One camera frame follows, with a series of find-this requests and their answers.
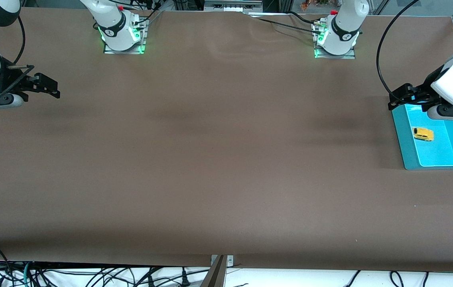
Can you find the metal table edge bracket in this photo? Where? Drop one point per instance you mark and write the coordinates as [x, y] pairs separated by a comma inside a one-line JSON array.
[[230, 261]]

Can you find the teal plastic bin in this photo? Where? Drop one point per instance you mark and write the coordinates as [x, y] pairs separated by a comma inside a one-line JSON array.
[[438, 155]]

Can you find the grey background device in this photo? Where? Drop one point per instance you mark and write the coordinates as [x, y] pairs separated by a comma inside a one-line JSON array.
[[230, 6]]

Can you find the dark table support beam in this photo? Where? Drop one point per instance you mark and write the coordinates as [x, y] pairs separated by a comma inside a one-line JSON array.
[[215, 277]]

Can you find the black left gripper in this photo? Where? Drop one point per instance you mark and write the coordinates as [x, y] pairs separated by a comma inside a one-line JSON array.
[[427, 89]]

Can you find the yellow beetle toy car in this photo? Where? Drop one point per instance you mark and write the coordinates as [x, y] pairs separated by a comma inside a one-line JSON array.
[[423, 134]]

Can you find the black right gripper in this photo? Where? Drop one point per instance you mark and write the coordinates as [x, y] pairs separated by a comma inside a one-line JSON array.
[[8, 81]]

